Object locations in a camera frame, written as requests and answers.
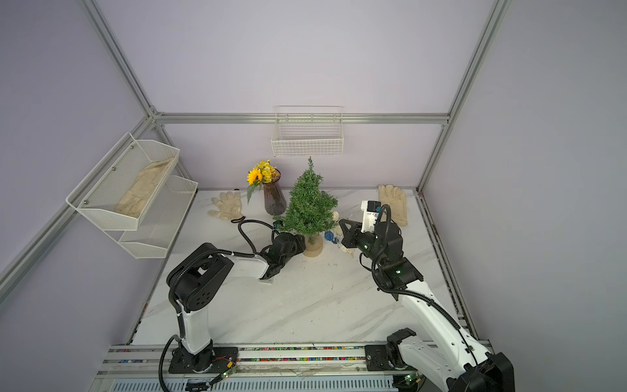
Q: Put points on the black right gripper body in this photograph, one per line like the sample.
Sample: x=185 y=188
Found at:
x=366 y=243

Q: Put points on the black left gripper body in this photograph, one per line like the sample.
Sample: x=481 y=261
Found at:
x=298 y=247

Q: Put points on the rattan ball string lights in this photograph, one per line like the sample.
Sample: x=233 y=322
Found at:
x=335 y=235

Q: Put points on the small green christmas tree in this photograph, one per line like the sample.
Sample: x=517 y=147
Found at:
x=310 y=211

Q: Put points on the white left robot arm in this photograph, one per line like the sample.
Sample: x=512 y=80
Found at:
x=196 y=281

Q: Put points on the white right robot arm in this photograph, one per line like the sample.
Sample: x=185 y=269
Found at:
x=458 y=362

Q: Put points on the dark glass vase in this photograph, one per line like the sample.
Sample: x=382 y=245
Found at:
x=275 y=202

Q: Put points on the cream glove on table right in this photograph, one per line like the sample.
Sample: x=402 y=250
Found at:
x=397 y=200

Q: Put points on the cream glove on table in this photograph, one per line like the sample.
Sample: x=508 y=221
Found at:
x=397 y=200
x=228 y=206

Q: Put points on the cream glove on table left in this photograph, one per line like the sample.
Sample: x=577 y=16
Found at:
x=228 y=206

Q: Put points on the yellow sunflower bouquet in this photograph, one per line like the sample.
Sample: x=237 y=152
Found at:
x=260 y=174

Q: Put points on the cream glove in shelf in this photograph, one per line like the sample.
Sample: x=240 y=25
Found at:
x=137 y=197

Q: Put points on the white two-tier mesh shelf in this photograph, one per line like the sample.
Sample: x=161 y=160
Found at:
x=152 y=235

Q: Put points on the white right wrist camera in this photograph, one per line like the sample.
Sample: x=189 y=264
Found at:
x=371 y=211

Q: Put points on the white wire wall basket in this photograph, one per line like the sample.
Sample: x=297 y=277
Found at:
x=308 y=131

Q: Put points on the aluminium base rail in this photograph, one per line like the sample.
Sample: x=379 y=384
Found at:
x=299 y=367

